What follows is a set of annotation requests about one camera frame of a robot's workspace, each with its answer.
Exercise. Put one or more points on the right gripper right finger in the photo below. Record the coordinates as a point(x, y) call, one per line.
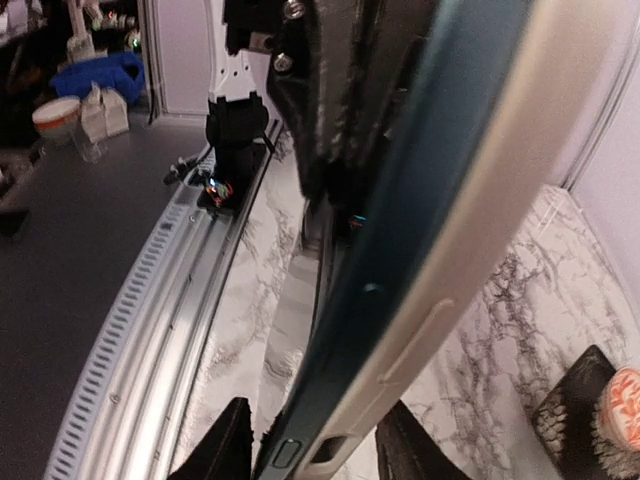
point(405, 451)

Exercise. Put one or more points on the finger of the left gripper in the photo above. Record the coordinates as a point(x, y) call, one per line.
point(340, 75)

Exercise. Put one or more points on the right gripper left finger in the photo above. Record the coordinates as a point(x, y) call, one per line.
point(225, 451)

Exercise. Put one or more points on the grey translucent phone case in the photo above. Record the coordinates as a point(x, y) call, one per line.
point(514, 287)

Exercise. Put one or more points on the black smartphone teal edge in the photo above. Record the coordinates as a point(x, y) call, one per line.
point(459, 72)

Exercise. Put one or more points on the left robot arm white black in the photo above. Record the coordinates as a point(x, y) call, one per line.
point(242, 40)

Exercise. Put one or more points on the black square floral plate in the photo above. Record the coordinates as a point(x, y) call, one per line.
point(566, 424)

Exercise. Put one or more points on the blue plastic bin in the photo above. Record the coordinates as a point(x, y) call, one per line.
point(121, 71)

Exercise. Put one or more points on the red white patterned bowl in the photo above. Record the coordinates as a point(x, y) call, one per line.
point(618, 417)

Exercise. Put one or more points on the white orange background bowl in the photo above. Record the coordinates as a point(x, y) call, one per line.
point(57, 119)

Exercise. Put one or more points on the front aluminium rail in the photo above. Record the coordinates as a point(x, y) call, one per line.
point(124, 417)

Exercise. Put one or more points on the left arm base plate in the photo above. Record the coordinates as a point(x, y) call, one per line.
point(226, 188)

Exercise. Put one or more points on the left aluminium frame post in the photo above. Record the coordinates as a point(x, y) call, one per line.
point(151, 53)

